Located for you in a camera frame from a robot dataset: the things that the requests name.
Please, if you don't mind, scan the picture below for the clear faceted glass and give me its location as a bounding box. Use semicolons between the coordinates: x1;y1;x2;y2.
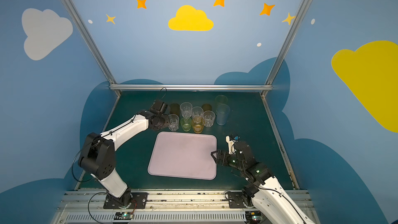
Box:
180;102;192;118
191;106;204;119
169;114;179;132
203;111;216;128

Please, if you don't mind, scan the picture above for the green faceted glass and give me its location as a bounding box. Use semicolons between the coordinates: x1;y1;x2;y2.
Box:
180;117;192;132

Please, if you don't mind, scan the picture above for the lilac plastic tray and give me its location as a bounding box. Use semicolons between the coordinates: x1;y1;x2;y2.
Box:
148;132;217;180

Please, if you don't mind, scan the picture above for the amber faceted glass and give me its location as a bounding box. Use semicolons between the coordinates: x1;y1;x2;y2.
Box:
192;116;204;134

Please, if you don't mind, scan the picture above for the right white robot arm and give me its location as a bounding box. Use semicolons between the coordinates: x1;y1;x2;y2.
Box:
210;141;314;224

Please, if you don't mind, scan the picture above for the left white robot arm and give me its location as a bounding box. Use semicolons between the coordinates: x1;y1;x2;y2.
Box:
78;110;170;209

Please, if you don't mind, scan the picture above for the dark brown textured cup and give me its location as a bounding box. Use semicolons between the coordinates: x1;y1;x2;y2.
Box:
170;103;180;116

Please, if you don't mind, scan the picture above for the clear faceted glass back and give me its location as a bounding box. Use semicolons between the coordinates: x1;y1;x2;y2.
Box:
180;102;192;118

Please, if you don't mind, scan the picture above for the tall pale blue glass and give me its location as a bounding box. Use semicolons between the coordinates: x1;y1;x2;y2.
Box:
216;104;231;125

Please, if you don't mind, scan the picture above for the small dark brown cup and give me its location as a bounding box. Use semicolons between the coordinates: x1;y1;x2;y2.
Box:
202;103;212;112

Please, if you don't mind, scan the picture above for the tall pale green glass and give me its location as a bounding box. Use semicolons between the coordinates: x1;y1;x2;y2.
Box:
215;94;228;108

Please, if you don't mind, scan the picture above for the right green circuit board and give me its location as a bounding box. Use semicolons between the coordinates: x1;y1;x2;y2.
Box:
245;211;263;224

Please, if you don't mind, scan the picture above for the green circuit board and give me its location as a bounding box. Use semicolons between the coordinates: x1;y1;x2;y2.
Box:
114;212;134;221
245;211;263;224

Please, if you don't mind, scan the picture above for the back horizontal aluminium bar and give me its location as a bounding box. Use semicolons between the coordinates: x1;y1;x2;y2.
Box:
109;84;273;91

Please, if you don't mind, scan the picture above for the left green circuit board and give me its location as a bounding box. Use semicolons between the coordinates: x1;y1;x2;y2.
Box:
114;212;134;221

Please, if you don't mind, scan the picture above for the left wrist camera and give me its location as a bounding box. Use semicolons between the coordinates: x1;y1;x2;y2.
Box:
149;100;168;116

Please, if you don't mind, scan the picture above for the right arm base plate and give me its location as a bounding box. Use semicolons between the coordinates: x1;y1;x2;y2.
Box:
224;191;254;208

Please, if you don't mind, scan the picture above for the right aluminium frame post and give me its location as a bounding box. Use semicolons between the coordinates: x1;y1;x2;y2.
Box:
265;0;313;87

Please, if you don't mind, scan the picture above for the aluminium frame post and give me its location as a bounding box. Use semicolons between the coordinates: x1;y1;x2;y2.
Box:
265;0;313;87
61;0;117;86

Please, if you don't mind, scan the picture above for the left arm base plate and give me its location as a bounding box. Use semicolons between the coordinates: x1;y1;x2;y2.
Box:
103;192;148;209

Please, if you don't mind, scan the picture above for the aluminium front rail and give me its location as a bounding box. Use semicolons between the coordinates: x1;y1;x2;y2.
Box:
51;189;321;224

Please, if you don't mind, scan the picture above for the left aluminium frame post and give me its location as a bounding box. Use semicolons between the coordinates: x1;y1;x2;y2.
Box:
61;0;117;86

